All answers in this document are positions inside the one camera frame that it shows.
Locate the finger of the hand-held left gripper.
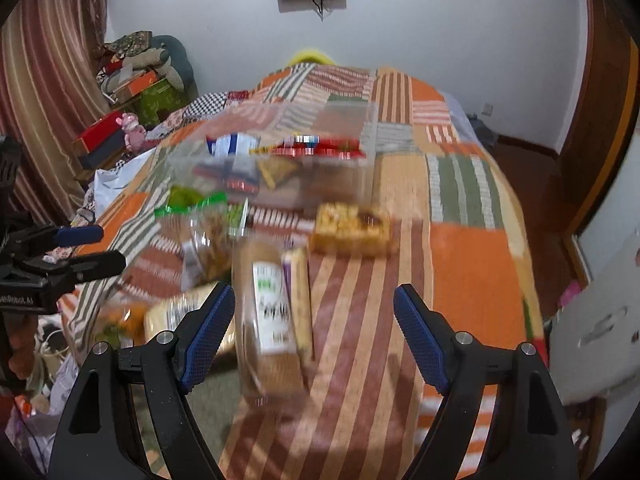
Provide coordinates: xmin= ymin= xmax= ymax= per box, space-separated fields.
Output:
xmin=5 ymin=225 xmax=104 ymax=261
xmin=10 ymin=251 xmax=127 ymax=288

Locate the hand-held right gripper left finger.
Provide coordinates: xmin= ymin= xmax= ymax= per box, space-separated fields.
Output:
xmin=47 ymin=281 xmax=236 ymax=480

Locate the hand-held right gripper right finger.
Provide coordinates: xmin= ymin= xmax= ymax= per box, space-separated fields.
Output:
xmin=392 ymin=284 xmax=581 ymax=480

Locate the brown bread packet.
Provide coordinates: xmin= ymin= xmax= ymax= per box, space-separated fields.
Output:
xmin=234 ymin=236 xmax=307 ymax=407

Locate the clear plastic storage box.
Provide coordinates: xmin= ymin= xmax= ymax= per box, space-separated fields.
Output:
xmin=169 ymin=100 xmax=381 ymax=212

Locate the orange snack bag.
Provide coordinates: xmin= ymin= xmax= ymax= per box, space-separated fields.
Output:
xmin=99 ymin=304 xmax=151 ymax=347

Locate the white cloth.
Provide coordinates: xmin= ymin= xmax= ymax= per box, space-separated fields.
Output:
xmin=92 ymin=147 xmax=157 ymax=212

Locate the green-topped clear snack bag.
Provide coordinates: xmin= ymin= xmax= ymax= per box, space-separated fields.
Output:
xmin=154 ymin=187 xmax=251 ymax=292

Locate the purple-edged biscuit packet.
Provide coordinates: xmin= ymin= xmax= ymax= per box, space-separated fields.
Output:
xmin=281 ymin=247 xmax=315 ymax=363

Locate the red flat box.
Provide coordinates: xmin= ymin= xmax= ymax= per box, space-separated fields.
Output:
xmin=75 ymin=110 xmax=127 ymax=156

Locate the pink plush toy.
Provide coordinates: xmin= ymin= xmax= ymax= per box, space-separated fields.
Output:
xmin=116 ymin=112 xmax=147 ymax=152

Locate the yellow pastry tray packet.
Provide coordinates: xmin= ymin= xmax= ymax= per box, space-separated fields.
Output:
xmin=309 ymin=202 xmax=392 ymax=259

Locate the green patterned box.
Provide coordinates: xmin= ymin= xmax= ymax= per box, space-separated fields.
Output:
xmin=137 ymin=85 xmax=187 ymax=127

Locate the dark red-banded snack packet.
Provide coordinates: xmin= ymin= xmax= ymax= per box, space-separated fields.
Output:
xmin=191 ymin=161 xmax=262 ymax=194

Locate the orange cardboard box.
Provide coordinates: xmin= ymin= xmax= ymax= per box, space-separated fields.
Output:
xmin=112 ymin=71 xmax=162 ymax=106

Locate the striped curtain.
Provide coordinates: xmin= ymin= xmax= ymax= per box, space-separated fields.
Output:
xmin=0 ymin=0 xmax=112 ymax=227

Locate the blue and white snack packet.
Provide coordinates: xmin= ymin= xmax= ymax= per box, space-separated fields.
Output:
xmin=206 ymin=132 xmax=262 ymax=158

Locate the brown snack packet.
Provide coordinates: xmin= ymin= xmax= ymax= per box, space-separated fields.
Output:
xmin=255 ymin=156 xmax=302 ymax=191

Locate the checkered cloth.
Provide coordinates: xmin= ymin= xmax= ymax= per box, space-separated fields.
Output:
xmin=184 ymin=90 xmax=251 ymax=122

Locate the pile of clothes and cushions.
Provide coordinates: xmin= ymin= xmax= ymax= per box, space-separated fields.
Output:
xmin=96 ymin=31 xmax=199 ymax=107

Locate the red striped snack packet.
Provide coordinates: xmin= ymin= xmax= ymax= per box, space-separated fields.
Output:
xmin=270 ymin=135 xmax=364 ymax=159

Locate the yellow round object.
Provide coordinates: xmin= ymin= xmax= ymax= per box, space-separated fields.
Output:
xmin=286 ymin=48 xmax=334 ymax=67

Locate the wooden door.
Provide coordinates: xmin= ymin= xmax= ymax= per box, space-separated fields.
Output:
xmin=559 ymin=0 xmax=640 ymax=242

